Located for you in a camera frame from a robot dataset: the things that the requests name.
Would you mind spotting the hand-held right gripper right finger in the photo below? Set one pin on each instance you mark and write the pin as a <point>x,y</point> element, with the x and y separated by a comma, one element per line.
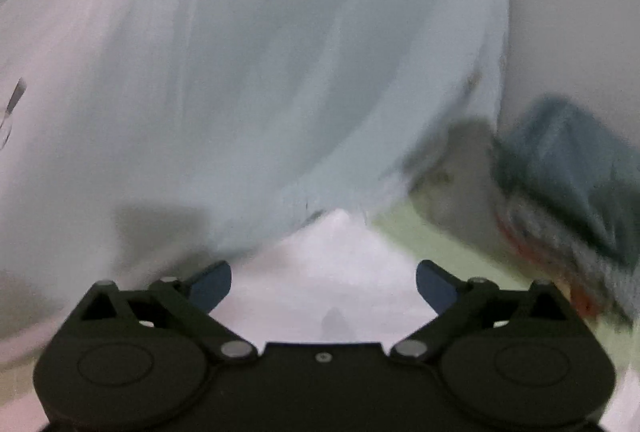
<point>439,287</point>

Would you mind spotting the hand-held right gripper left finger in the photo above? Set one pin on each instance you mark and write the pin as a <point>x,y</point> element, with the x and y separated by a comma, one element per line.
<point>211,284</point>

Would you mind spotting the white garment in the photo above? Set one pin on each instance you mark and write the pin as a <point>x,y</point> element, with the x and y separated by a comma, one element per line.
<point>325,272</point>

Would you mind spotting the green grid mat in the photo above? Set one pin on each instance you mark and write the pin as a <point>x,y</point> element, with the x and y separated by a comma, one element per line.
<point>400,237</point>

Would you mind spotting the checked folded garment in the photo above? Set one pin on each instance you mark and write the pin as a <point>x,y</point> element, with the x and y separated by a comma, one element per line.
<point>550,237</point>

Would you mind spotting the red folded garment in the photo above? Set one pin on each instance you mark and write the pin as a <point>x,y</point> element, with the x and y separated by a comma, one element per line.
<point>580,299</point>

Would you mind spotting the teal folded garment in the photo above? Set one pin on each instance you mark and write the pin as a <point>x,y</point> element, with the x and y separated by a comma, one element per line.
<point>565,152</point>

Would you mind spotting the pale blue printed bed sheet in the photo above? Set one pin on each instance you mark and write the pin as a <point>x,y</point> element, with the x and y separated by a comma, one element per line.
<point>250,62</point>

